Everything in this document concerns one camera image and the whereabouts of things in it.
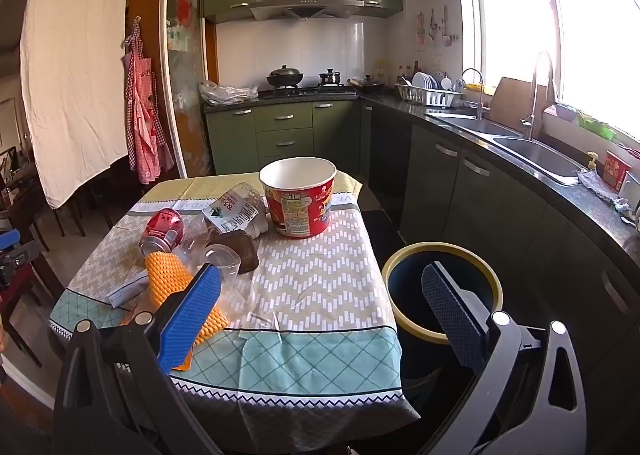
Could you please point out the small steel faucet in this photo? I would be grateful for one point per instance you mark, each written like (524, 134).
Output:
(479, 100)

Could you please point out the row of condiment bottles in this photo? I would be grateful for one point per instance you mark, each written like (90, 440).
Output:
(407, 72)

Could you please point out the printed glass sliding door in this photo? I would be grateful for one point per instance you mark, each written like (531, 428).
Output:
(185, 100)

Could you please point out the clear plastic cup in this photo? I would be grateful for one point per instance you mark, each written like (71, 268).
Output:
(223, 260)

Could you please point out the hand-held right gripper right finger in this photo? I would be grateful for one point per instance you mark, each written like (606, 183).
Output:
(450, 320)

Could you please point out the brown cutting board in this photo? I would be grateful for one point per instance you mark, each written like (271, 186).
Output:
(510, 102)

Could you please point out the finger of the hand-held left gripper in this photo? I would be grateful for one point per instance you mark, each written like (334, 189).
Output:
(9, 239)

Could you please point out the red soda can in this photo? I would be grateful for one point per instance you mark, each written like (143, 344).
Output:
(162, 230)

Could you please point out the white hanging sheet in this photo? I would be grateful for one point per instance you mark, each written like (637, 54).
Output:
(75, 85)

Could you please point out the crushed clear plastic bottle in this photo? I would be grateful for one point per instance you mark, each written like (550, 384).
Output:
(235, 210)

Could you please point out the stack of white plates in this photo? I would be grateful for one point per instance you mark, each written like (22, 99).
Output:
(425, 81)

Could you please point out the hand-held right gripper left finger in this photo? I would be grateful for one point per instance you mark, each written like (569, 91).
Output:
(192, 312)

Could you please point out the steel double sink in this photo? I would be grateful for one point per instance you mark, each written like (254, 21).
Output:
(535, 152)

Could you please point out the red checked apron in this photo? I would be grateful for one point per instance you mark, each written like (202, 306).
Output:
(142, 135)

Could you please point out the clear plastic bag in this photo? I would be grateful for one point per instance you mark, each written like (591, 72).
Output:
(225, 94)

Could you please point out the black frying pan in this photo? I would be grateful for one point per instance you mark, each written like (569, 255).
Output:
(369, 82)

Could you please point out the black floor mat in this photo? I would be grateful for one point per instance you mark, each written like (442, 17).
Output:
(380, 230)

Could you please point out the green plastic item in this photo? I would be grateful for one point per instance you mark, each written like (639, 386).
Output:
(595, 127)

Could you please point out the white dish rack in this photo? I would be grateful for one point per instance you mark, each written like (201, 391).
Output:
(430, 96)

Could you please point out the blue bin with yellow rim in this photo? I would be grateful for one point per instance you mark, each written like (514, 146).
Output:
(400, 305)

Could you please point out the patterned tablecloth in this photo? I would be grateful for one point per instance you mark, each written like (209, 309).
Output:
(310, 280)

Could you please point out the dark wooden chair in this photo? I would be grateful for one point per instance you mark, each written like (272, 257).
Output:
(30, 215)

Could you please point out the red instant noodle cup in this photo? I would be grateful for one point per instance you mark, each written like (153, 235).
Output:
(300, 207)

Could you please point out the green base cabinets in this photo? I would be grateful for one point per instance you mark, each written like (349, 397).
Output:
(500, 215)

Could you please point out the gas stove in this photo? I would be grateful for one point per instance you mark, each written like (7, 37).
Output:
(310, 91)

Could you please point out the red printed container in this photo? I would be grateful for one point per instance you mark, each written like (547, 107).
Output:
(616, 172)

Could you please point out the black wok with lid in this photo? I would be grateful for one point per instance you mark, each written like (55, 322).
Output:
(285, 76)

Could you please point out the dark brown wrapper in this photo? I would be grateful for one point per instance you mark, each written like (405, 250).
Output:
(246, 255)

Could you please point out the tall steel faucet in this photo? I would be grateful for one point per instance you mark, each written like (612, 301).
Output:
(534, 95)

